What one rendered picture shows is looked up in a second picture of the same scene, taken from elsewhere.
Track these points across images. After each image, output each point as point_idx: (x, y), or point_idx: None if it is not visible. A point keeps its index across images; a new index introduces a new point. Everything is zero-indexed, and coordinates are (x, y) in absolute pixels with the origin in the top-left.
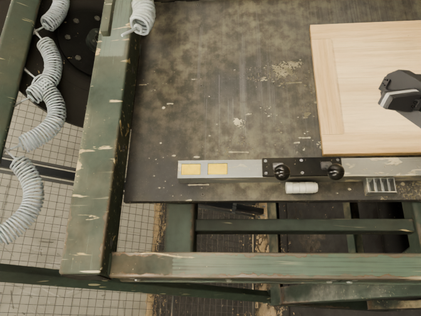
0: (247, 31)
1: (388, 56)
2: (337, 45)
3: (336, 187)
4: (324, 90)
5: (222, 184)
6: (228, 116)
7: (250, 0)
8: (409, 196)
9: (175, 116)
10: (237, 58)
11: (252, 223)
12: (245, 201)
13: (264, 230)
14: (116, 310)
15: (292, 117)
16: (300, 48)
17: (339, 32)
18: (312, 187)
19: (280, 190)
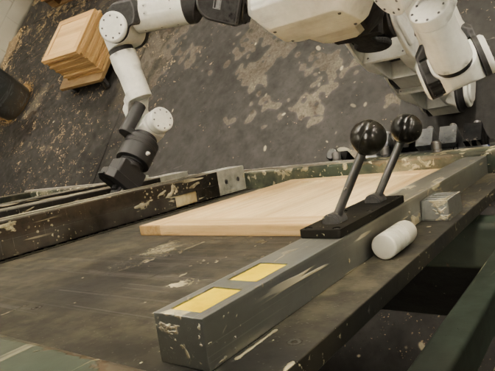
0: (49, 264)
1: (256, 203)
2: (196, 218)
3: (418, 232)
4: (244, 221)
5: (297, 312)
6: (154, 290)
7: (16, 260)
8: (469, 205)
9: None
10: (70, 274)
11: (437, 347)
12: (375, 300)
13: (468, 336)
14: None
15: (250, 248)
16: (155, 240)
17: (183, 216)
18: (404, 221)
19: (381, 263)
